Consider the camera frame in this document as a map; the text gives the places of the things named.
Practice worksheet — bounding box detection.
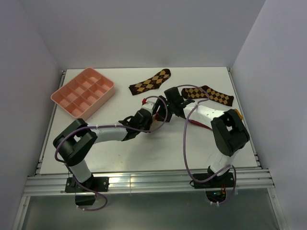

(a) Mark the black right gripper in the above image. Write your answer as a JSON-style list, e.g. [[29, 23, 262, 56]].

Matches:
[[151, 95, 174, 123]]

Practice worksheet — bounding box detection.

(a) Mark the tan maroon purple-striped sock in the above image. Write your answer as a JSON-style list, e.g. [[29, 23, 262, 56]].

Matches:
[[153, 113, 163, 128]]

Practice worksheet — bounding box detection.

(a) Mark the maroon purple orange-toe sock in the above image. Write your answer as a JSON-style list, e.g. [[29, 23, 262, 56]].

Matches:
[[187, 109, 243, 131]]

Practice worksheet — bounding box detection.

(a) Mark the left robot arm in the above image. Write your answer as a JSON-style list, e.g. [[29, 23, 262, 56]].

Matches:
[[53, 109, 153, 191]]

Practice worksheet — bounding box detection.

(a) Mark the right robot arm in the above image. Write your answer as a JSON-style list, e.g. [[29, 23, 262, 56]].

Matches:
[[153, 98, 250, 187]]

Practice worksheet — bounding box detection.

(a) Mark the brown argyle sock right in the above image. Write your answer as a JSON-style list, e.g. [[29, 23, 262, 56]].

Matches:
[[181, 85, 234, 107]]

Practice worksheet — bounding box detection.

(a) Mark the brown argyle sock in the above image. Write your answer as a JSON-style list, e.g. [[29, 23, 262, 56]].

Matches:
[[181, 85, 234, 107], [129, 69, 171, 95]]

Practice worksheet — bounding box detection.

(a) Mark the brown argyle sock left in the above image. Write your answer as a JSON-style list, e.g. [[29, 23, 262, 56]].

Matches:
[[129, 69, 171, 95]]

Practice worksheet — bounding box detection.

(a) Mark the pink divided organizer tray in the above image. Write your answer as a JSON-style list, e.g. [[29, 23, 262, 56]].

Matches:
[[51, 68, 116, 120]]

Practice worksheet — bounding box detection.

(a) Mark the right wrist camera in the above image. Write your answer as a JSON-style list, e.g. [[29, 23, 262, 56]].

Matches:
[[164, 87, 195, 109]]

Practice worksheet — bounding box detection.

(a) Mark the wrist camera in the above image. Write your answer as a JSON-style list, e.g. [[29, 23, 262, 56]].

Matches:
[[141, 98, 156, 116], [164, 87, 195, 109]]

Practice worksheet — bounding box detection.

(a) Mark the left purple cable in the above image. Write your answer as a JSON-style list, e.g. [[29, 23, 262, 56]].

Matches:
[[54, 95, 168, 211]]

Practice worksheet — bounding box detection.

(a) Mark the purple cable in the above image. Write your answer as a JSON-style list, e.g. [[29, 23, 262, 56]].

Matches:
[[54, 95, 168, 211], [175, 84, 239, 207]]

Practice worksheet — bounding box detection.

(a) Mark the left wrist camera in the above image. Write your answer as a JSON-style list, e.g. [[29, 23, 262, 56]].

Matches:
[[141, 98, 156, 116]]

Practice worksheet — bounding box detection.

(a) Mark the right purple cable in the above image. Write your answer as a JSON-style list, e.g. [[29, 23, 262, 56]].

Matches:
[[175, 84, 239, 207]]

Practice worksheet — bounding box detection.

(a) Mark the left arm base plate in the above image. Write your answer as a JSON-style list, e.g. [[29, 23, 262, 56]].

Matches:
[[65, 177, 109, 193]]

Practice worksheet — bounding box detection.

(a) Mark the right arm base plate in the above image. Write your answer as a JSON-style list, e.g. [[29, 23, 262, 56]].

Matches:
[[189, 172, 235, 189]]

